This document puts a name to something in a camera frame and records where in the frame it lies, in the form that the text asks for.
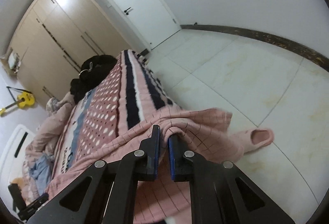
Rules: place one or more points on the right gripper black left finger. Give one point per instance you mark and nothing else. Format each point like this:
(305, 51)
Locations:
(105, 192)

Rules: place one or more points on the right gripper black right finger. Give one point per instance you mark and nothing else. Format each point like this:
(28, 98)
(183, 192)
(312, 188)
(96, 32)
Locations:
(220, 192)

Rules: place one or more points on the pink checked pants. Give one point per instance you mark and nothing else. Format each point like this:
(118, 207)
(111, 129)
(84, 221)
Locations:
(204, 132)

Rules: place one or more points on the blue folded garment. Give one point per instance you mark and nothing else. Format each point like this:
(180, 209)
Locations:
(41, 172)

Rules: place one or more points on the white headboard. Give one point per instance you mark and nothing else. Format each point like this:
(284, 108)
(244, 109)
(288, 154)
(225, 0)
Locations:
(14, 154)

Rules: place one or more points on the pink striped quilt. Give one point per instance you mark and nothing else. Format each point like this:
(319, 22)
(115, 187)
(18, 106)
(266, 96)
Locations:
(45, 141)

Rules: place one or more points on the striped polka-dot bed blanket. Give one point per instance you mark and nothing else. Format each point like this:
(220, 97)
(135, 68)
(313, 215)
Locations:
(127, 96)

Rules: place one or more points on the yellow ukulele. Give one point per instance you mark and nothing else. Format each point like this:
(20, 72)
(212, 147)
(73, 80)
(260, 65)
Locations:
(24, 99)

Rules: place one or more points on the black clothes pile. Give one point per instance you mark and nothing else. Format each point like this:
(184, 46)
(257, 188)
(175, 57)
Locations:
(93, 71)

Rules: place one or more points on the items on wardrobe top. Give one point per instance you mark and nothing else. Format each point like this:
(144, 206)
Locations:
(10, 62)

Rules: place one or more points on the beige wooden wardrobe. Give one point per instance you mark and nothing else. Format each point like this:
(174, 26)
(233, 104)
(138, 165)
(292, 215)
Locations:
(55, 37)

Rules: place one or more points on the white door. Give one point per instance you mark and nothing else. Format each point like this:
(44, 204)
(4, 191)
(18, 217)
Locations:
(151, 20)

